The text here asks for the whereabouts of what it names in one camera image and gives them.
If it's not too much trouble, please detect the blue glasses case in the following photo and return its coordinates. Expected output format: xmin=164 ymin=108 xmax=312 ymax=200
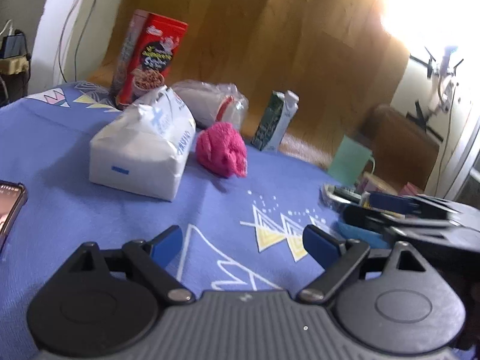
xmin=334 ymin=220 xmax=391 ymax=249

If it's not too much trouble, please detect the pink knitted soft ball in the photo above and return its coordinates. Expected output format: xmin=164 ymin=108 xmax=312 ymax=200
xmin=195 ymin=122 xmax=247 ymax=178

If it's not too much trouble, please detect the pink tin box gold interior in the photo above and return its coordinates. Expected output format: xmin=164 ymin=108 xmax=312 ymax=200
xmin=399 ymin=182 xmax=424 ymax=196

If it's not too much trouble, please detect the peanut can with lid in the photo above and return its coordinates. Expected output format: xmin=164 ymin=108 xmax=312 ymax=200
xmin=355 ymin=172 xmax=398 ymax=195

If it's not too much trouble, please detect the mint green plastic mug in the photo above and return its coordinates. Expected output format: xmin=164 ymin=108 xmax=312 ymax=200
xmin=327 ymin=136 xmax=376 ymax=186

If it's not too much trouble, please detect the brown chair back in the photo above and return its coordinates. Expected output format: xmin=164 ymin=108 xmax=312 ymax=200
xmin=360 ymin=104 xmax=439 ymax=191

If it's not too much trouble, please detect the blue patterned tablecloth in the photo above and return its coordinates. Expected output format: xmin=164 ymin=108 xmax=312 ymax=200
xmin=1 ymin=82 xmax=338 ymax=359

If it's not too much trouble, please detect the white tissue pack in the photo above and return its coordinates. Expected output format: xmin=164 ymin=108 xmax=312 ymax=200
xmin=89 ymin=85 xmax=196 ymax=202

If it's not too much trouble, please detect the green white drink carton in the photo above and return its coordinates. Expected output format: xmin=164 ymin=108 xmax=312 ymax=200
xmin=250 ymin=90 xmax=299 ymax=152

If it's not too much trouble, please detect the smartphone in clear case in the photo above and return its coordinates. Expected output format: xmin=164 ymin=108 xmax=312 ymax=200
xmin=0 ymin=180 xmax=28 ymax=250

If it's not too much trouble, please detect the clear plastic jar red band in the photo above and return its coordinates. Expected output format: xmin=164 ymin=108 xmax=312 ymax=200
xmin=172 ymin=80 xmax=249 ymax=131

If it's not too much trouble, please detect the red cereal box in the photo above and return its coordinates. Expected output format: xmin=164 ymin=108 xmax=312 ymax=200
xmin=110 ymin=10 xmax=188 ymax=109

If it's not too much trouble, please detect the black wall bracket with cables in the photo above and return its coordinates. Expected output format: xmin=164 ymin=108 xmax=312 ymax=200
xmin=406 ymin=46 xmax=464 ymax=143

